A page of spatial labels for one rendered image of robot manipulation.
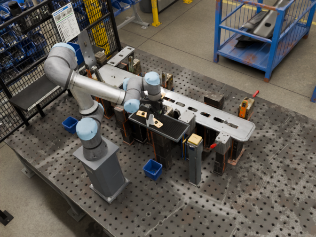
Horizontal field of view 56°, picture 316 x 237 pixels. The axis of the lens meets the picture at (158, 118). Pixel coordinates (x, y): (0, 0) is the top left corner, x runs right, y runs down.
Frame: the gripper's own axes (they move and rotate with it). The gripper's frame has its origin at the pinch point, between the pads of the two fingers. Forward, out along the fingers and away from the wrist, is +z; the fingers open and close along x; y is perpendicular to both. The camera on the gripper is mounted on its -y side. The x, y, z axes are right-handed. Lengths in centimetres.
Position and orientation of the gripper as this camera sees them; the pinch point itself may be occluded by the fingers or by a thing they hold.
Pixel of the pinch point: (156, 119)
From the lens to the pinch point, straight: 181.7
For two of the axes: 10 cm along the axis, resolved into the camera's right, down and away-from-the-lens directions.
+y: 6.9, 4.8, -5.5
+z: 1.0, 6.8, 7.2
